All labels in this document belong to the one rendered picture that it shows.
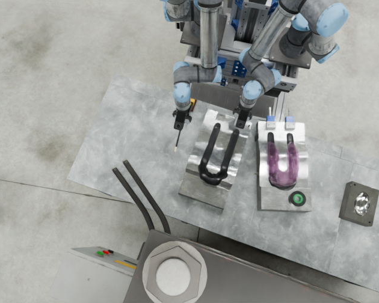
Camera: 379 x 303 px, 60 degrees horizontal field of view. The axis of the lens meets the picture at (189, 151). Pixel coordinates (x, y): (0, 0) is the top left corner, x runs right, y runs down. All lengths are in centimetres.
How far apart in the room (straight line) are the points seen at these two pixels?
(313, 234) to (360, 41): 206
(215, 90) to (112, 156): 111
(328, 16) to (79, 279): 123
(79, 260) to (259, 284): 73
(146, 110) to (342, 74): 189
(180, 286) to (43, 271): 234
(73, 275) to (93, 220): 154
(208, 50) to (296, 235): 107
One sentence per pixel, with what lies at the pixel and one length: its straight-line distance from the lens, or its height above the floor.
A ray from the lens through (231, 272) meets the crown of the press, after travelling 62.
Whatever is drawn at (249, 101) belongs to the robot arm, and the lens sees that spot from 156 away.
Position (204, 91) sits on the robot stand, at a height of 21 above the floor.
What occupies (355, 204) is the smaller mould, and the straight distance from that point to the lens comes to 198.
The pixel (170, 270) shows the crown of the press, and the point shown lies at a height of 206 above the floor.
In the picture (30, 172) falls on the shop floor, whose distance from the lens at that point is 298.
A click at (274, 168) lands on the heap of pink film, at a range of 181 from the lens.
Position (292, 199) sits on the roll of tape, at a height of 94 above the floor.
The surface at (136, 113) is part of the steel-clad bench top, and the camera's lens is 199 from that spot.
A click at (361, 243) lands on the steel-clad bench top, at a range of 203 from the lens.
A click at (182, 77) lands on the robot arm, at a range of 151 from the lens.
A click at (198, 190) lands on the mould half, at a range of 178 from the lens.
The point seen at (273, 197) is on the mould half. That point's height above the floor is 91.
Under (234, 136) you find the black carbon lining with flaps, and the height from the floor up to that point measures 88.
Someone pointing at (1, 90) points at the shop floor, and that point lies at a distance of 335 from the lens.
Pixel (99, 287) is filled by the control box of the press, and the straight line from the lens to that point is 120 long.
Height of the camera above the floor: 262
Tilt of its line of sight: 75 degrees down
